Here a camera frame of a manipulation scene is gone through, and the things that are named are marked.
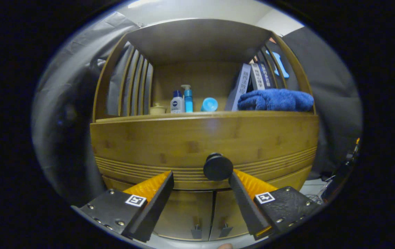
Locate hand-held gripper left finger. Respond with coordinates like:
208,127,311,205
71,170,175,242

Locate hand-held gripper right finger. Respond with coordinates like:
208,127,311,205
228,169,325,241

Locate light blue cosmetic tube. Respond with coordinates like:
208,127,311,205
201,98,218,112

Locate wooden countertop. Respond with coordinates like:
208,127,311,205
95,109,316,123

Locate wooden cabinet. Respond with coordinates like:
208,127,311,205
90,18,320,241

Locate beige lidded teacup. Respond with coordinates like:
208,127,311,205
149,103,167,115

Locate dark device with orange part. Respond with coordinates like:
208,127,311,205
322,138,360,201

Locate white bottle with blue cap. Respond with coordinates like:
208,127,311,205
170,90,185,114

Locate blue pump bottle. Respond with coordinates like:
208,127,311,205
181,85,194,113

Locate blue towel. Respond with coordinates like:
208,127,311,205
237,89,314,112

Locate grey book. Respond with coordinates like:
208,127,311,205
224,63,252,111

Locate white-spine book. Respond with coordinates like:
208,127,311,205
250,63,265,91

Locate dark blue book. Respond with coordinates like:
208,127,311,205
258,62,273,89

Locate tangle of thin cables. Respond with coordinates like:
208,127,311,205
305,176,336,204

